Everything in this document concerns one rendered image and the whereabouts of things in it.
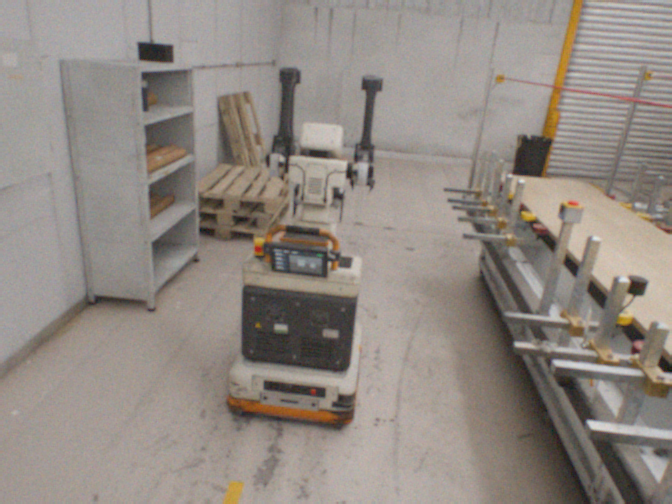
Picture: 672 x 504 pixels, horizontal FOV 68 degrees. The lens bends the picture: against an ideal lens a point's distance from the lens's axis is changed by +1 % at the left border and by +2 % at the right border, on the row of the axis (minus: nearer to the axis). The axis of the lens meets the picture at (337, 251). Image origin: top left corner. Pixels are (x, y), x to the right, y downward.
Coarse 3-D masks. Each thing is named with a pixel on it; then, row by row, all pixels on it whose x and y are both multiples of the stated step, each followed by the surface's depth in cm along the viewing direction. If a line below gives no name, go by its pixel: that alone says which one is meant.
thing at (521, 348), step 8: (520, 344) 165; (528, 344) 166; (520, 352) 165; (528, 352) 164; (536, 352) 164; (544, 352) 164; (552, 352) 164; (560, 352) 163; (568, 352) 163; (576, 352) 164; (584, 352) 164; (592, 352) 164; (576, 360) 164; (584, 360) 164; (592, 360) 163; (624, 360) 162
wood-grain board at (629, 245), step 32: (544, 192) 358; (576, 192) 367; (544, 224) 284; (576, 224) 289; (608, 224) 294; (640, 224) 300; (576, 256) 238; (608, 256) 242; (640, 256) 245; (608, 288) 205; (640, 320) 180
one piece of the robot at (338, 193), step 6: (294, 192) 259; (336, 192) 258; (342, 192) 258; (294, 198) 257; (336, 198) 258; (342, 198) 258; (294, 204) 262; (336, 204) 255; (342, 204) 258; (294, 210) 263; (342, 210) 262; (342, 216) 268
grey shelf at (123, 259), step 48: (96, 96) 283; (192, 96) 365; (96, 144) 293; (144, 144) 293; (192, 144) 379; (96, 192) 304; (144, 192) 301; (192, 192) 393; (96, 240) 316; (144, 240) 313; (192, 240) 408; (96, 288) 329; (144, 288) 326
